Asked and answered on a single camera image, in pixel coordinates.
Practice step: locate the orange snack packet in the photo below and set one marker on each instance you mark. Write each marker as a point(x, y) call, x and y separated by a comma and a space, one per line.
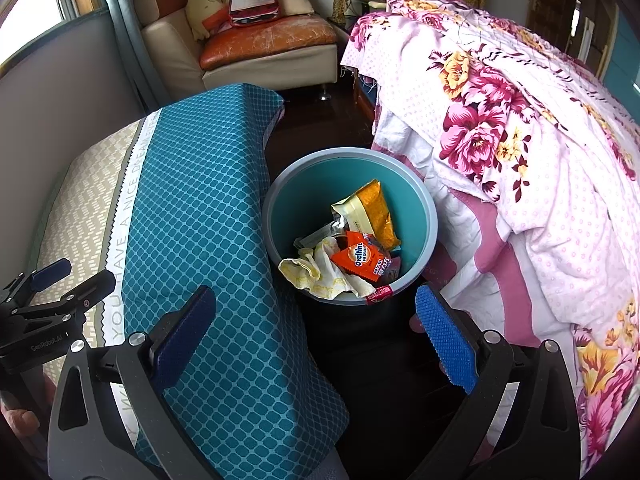
point(357, 257)

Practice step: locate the window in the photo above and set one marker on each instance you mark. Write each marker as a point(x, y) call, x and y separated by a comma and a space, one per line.
point(30, 0)

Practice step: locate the cream printed pillow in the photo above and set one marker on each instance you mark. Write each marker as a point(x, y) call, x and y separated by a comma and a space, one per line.
point(205, 5)

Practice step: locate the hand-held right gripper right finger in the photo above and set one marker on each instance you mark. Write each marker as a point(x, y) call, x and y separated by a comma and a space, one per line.
point(447, 345)

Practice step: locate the grey blue curtain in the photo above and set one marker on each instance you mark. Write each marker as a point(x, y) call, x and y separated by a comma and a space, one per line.
point(130, 35)

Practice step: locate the cream leather sofa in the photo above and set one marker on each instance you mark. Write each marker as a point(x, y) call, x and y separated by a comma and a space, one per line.
point(270, 70)

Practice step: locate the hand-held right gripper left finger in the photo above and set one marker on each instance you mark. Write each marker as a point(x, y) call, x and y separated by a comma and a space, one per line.
point(182, 340)

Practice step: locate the dark purple wrapper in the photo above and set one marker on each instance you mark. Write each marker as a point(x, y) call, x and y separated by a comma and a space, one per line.
point(390, 267)

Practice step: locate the blue grey fleece cloth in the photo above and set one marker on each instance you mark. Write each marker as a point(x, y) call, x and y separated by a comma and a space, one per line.
point(335, 472)

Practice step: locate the blue teal plastic bin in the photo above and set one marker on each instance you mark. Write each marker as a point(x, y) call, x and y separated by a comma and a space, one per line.
point(300, 195)

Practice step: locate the teal patterned table cloth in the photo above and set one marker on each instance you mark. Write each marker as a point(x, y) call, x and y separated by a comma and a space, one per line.
point(200, 210)

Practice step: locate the yellow packet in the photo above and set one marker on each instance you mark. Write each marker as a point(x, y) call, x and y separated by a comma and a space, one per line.
point(310, 270)

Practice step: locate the dark wooden cabinet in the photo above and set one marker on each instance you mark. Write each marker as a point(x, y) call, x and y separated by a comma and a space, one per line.
point(550, 0)

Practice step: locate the person's left hand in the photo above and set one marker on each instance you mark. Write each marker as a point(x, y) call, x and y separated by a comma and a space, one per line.
point(20, 420)

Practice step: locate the grey upholstered headboard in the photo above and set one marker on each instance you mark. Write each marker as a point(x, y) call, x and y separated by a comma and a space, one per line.
point(60, 110)

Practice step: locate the orange seat cushion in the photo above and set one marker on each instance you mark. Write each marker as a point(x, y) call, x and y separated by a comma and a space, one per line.
point(270, 40)

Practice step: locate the floral bed sheet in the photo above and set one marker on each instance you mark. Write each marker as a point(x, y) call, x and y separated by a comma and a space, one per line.
point(500, 110)

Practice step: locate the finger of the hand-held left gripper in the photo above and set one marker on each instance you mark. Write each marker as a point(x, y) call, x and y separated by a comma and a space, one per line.
point(95, 285)
point(50, 272)

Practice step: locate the gold orange snack bag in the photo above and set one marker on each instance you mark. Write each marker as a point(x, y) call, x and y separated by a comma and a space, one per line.
point(375, 210)

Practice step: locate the wooden bed frame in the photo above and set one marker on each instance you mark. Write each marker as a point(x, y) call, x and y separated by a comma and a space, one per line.
point(365, 100)

